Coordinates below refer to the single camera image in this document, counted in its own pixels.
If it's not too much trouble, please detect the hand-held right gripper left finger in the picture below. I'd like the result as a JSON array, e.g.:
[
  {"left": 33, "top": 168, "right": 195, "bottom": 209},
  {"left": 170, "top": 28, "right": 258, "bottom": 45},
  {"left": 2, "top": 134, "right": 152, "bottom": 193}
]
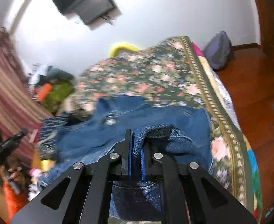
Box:
[{"left": 10, "top": 129, "right": 133, "bottom": 224}]

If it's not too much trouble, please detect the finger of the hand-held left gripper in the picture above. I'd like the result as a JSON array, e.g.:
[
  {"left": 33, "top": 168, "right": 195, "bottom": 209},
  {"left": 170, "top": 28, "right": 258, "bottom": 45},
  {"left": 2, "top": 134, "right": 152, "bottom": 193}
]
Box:
[{"left": 10, "top": 128, "right": 28, "bottom": 144}]

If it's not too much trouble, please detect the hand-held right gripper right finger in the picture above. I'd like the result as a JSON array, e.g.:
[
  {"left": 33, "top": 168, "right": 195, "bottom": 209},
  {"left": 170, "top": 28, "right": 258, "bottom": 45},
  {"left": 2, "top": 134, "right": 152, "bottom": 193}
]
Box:
[{"left": 140, "top": 142, "right": 263, "bottom": 224}]

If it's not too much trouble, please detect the blue denim jacket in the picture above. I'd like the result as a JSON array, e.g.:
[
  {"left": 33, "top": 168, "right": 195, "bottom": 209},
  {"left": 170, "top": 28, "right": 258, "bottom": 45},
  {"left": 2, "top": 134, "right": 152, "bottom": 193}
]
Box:
[{"left": 38, "top": 95, "right": 214, "bottom": 218}]

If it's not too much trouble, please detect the pile of papers and clothes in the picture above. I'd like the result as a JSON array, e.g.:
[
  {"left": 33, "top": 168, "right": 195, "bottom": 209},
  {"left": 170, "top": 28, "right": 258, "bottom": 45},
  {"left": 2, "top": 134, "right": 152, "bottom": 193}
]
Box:
[{"left": 28, "top": 63, "right": 76, "bottom": 87}]

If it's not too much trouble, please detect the person's left hand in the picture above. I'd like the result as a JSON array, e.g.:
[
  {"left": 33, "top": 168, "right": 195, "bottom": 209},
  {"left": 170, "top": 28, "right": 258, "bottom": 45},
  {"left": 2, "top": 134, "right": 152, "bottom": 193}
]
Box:
[{"left": 0, "top": 165, "right": 27, "bottom": 187}]

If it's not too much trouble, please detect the navy patterned sweater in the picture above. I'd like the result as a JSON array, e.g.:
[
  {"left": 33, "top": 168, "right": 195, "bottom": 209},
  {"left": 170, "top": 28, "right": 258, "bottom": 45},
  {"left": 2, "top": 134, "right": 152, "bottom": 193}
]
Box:
[{"left": 38, "top": 116, "right": 68, "bottom": 162}]

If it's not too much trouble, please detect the yellow garment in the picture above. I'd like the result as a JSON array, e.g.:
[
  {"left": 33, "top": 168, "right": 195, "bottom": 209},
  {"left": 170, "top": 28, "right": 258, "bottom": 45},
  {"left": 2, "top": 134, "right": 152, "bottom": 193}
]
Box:
[{"left": 39, "top": 159, "right": 56, "bottom": 169}]

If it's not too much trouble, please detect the orange cloth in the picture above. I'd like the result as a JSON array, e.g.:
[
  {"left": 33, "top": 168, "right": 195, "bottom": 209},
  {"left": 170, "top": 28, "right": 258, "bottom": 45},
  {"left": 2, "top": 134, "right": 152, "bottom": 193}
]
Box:
[{"left": 3, "top": 181, "right": 29, "bottom": 222}]

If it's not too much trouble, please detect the orange box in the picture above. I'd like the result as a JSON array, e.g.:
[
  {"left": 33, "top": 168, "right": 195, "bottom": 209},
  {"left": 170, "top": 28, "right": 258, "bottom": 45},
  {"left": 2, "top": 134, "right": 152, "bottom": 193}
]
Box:
[{"left": 38, "top": 83, "right": 53, "bottom": 100}]

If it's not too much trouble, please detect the striped red curtain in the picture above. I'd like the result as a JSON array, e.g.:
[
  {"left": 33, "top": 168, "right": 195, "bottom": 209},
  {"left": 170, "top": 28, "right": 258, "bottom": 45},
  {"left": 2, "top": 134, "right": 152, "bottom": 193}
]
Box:
[{"left": 0, "top": 27, "right": 54, "bottom": 164}]

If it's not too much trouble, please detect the green cloth covered box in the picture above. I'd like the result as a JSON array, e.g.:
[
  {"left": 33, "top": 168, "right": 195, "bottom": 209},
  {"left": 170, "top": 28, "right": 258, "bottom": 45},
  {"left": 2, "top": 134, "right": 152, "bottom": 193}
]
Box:
[{"left": 38, "top": 79, "right": 75, "bottom": 113}]

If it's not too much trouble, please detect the green floral blanket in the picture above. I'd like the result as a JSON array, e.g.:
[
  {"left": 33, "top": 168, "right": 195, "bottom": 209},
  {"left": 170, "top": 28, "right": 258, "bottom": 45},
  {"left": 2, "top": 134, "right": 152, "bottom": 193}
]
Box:
[{"left": 60, "top": 36, "right": 264, "bottom": 218}]

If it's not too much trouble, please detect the yellow plastic object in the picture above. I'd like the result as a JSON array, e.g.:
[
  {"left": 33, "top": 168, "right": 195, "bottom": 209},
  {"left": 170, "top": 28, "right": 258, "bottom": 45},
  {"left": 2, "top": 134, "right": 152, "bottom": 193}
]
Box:
[{"left": 110, "top": 42, "right": 140, "bottom": 58}]

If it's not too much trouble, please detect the colourful patchwork quilt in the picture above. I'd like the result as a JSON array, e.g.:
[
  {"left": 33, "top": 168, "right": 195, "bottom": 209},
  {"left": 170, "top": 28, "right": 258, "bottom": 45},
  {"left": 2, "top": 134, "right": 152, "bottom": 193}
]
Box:
[{"left": 190, "top": 41, "right": 263, "bottom": 218}]

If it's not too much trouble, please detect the grey purple backpack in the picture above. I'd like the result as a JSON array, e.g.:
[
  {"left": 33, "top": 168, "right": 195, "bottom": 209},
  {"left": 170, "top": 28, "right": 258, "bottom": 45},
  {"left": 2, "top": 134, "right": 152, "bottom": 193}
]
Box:
[{"left": 202, "top": 30, "right": 233, "bottom": 70}]

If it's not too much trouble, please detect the small black wall monitor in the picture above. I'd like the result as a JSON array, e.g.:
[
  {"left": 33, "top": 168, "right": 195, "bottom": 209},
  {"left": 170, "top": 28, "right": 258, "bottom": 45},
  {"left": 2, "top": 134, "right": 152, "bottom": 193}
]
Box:
[{"left": 75, "top": 0, "right": 122, "bottom": 27}]

